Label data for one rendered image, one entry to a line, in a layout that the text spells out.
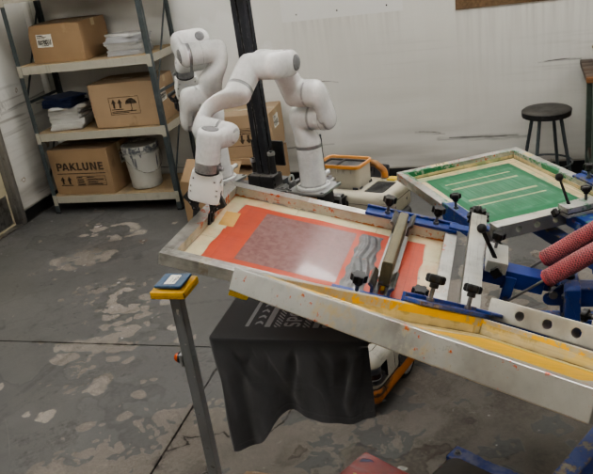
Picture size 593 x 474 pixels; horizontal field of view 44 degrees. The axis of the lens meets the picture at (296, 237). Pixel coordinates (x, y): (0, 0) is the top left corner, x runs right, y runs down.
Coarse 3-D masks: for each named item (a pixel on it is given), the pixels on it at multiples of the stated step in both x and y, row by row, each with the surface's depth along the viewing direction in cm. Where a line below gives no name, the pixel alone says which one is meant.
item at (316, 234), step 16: (256, 208) 244; (240, 224) 232; (256, 224) 233; (272, 224) 234; (288, 224) 236; (304, 224) 237; (320, 224) 239; (288, 240) 226; (304, 240) 227; (320, 240) 228; (336, 240) 230; (352, 240) 231; (384, 240) 234; (352, 256) 221; (416, 256) 227; (416, 272) 217
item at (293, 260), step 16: (224, 240) 221; (240, 240) 222; (256, 240) 223; (272, 240) 224; (208, 256) 211; (224, 256) 212; (240, 256) 213; (256, 256) 214; (272, 256) 215; (288, 256) 216; (304, 256) 218; (320, 256) 219; (336, 256) 220; (272, 272) 207; (288, 272) 208; (304, 272) 209; (320, 272) 210; (336, 272) 211; (400, 272) 216; (368, 288) 205; (400, 288) 208
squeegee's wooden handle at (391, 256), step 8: (400, 216) 226; (408, 216) 227; (400, 224) 221; (400, 232) 216; (392, 240) 210; (400, 240) 212; (392, 248) 206; (384, 256) 202; (392, 256) 201; (384, 264) 198; (392, 264) 198; (384, 272) 199; (392, 272) 202; (384, 280) 200
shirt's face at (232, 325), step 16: (240, 304) 236; (256, 304) 235; (224, 320) 228; (240, 320) 226; (224, 336) 218; (240, 336) 217; (256, 336) 216; (272, 336) 215; (288, 336) 214; (304, 336) 212; (320, 336) 211; (336, 336) 210; (352, 336) 209
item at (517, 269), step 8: (512, 264) 210; (488, 272) 208; (512, 272) 206; (520, 272) 206; (528, 272) 207; (536, 272) 208; (488, 280) 209; (496, 280) 208; (504, 280) 208; (520, 280) 206; (528, 280) 206; (536, 280) 205; (520, 288) 207; (536, 288) 206
